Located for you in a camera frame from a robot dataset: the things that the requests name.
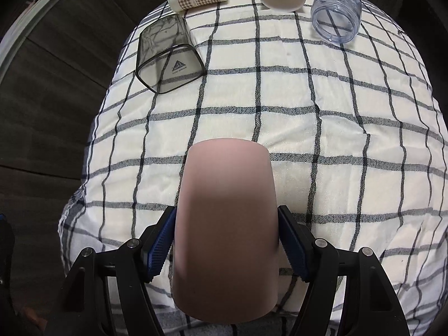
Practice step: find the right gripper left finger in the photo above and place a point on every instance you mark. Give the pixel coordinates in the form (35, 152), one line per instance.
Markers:
(83, 305)

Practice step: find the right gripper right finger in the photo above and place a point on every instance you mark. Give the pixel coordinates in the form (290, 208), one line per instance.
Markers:
(370, 306)

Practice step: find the pink cup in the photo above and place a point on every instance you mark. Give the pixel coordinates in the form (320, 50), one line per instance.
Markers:
(226, 246)

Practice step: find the smoky square transparent cup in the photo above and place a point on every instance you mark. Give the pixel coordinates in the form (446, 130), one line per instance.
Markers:
(166, 56)

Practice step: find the checkered white cloth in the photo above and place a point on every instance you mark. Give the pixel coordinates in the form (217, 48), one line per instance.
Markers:
(356, 138)

